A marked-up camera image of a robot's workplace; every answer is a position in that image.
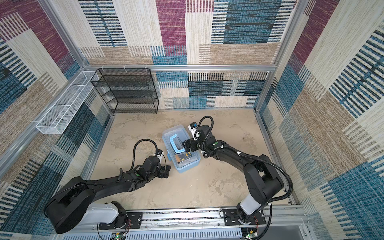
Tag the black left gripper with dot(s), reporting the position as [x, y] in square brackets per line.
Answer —
[162, 173]

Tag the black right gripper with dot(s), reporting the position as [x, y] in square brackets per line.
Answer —
[187, 146]

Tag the light blue plastic toolbox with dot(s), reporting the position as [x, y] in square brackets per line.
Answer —
[173, 139]

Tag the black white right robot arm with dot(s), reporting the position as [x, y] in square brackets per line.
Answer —
[266, 181]

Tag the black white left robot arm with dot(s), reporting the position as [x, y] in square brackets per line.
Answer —
[74, 204]

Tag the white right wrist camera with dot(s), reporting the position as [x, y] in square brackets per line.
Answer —
[193, 129]

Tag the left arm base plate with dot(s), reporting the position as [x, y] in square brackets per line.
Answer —
[131, 220]

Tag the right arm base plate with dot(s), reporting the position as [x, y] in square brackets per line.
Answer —
[233, 217]

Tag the black wire mesh shelf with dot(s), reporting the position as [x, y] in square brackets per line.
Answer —
[127, 91]

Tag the white wire mesh basket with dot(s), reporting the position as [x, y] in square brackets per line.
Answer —
[59, 116]

